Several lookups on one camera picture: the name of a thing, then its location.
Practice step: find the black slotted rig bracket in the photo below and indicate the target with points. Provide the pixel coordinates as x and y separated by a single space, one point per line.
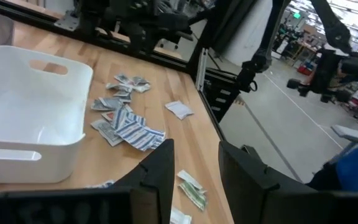
221 96

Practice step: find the plain white packet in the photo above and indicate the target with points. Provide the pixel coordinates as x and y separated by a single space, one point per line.
179 109
190 180

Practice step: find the green exit sign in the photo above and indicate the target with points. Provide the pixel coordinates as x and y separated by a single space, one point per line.
296 15

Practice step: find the silver aluminium extrusion post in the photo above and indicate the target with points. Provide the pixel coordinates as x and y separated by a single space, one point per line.
202 68

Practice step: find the grey metal base plate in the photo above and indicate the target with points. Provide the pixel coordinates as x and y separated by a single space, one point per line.
67 21

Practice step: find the green print white packet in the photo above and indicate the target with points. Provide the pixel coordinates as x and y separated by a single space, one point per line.
194 196

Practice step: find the white plastic bin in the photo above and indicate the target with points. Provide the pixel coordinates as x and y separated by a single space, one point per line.
26 109

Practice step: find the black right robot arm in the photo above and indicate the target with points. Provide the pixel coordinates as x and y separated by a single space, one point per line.
89 15

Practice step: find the red storage bin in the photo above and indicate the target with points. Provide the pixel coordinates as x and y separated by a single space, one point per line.
304 70

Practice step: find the orange print white packet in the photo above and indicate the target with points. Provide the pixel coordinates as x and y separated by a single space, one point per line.
108 115

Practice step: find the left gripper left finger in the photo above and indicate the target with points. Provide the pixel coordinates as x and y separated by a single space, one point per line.
157 174

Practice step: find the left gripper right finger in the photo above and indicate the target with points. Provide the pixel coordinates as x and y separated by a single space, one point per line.
244 180

